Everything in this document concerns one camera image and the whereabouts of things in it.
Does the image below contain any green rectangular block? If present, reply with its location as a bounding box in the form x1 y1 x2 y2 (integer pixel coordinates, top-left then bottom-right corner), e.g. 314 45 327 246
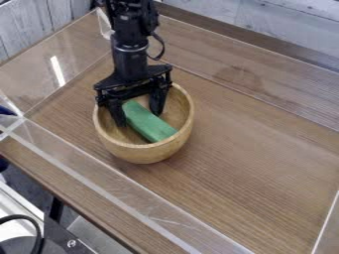
123 100 178 143

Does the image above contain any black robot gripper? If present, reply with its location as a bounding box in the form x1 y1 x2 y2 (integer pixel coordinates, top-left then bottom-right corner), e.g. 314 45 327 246
94 42 172 127

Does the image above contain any blue object at left edge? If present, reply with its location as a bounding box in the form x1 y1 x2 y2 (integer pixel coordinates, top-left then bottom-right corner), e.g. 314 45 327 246
0 105 16 116

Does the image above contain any clear acrylic tray enclosure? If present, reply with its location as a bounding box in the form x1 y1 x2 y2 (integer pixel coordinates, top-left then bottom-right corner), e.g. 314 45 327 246
0 14 339 254

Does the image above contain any brown wooden bowl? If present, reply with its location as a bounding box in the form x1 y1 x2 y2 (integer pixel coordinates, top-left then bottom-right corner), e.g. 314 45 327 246
92 83 195 164

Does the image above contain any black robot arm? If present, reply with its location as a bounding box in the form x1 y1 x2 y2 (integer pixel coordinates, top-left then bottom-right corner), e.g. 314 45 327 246
94 0 172 127

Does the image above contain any black cable loop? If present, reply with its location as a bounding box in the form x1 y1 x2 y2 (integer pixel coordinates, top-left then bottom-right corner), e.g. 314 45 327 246
0 214 46 254

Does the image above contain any grey metal bracket with screw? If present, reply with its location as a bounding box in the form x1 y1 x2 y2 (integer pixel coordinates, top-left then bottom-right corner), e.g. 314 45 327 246
43 220 96 254

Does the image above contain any black table leg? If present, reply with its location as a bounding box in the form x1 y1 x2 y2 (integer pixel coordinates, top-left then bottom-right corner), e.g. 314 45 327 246
50 197 66 222

